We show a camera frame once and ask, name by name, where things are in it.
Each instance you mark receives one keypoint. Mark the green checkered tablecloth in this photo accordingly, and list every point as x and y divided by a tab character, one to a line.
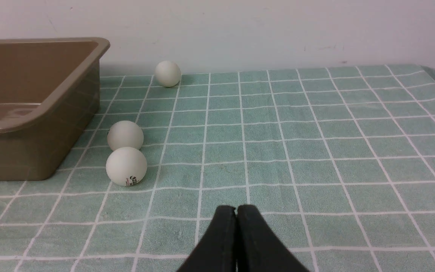
340	162

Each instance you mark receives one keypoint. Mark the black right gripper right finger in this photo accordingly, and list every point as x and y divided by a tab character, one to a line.
258	248

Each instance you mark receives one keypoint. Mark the brown plastic bin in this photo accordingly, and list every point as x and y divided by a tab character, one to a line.
49	93

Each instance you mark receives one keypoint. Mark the white ping-pong ball with logo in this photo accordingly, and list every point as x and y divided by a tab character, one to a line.
126	166

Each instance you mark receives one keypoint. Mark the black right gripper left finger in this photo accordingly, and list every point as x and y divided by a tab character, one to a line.
214	252

